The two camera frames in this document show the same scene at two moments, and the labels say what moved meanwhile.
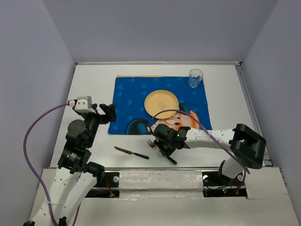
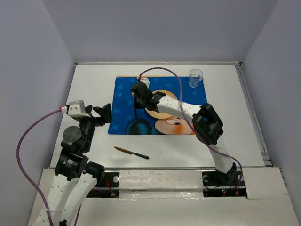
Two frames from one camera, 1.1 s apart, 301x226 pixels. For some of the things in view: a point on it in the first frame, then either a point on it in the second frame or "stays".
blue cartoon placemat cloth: (128, 115) stays
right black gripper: (158, 141) → (137, 104)
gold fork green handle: (156, 147) → (133, 99)
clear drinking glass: (195, 76) stays
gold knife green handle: (131, 153) stays
